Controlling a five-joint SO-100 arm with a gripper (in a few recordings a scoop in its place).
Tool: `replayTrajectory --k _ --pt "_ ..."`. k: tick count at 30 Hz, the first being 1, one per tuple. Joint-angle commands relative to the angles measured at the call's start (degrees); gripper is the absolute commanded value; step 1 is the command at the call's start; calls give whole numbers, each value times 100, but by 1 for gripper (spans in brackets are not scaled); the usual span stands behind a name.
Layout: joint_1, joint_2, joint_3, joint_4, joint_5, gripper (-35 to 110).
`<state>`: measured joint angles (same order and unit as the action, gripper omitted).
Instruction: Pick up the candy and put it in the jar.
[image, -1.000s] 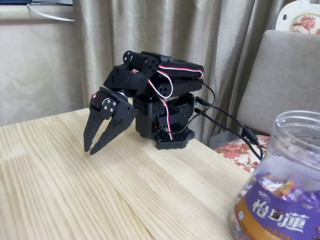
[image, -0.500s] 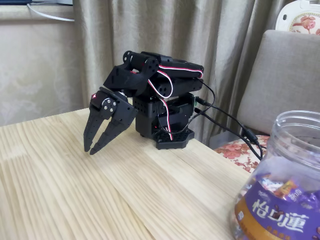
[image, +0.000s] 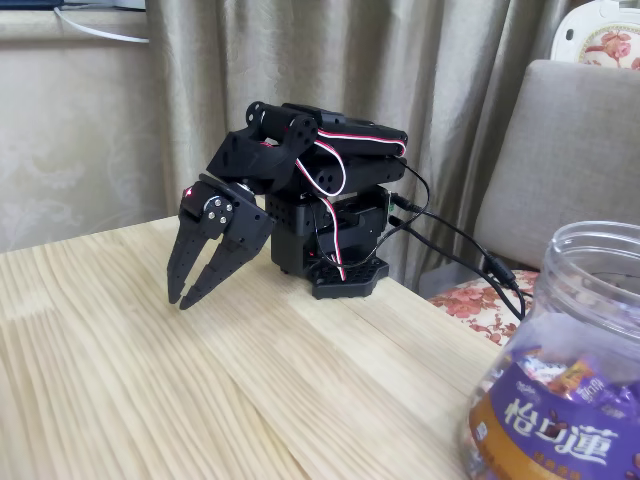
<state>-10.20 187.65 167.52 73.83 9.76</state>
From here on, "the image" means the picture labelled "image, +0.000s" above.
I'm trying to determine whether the black power cable with barrel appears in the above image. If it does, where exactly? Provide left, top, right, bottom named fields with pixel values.
left=392, top=196, right=527, bottom=319

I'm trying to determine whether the long red white servo cable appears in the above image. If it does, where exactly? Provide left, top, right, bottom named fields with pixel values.
left=312, top=127, right=408, bottom=160

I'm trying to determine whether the white floral chair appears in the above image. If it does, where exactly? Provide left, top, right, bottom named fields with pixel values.
left=549, top=0, right=640, bottom=74

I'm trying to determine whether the clear plastic candy jar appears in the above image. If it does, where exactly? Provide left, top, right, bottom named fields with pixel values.
left=459, top=221, right=640, bottom=480

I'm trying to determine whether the floral seat cushion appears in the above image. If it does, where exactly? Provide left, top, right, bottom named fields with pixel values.
left=428, top=269, right=544, bottom=347

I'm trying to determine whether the thin black wire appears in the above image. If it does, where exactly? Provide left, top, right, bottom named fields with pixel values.
left=312, top=162, right=432, bottom=271

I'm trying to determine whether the red white base servo cable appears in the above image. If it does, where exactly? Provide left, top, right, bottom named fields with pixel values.
left=293, top=156, right=348, bottom=283

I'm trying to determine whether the grey upholstered chair back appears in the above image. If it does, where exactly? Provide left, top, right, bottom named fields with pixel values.
left=472, top=59, right=640, bottom=274

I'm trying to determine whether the black plug cable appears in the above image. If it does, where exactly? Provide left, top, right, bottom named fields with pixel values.
left=388, top=213, right=524, bottom=319

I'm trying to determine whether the beige window sill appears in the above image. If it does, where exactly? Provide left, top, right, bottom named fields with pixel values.
left=0, top=7, right=151, bottom=51

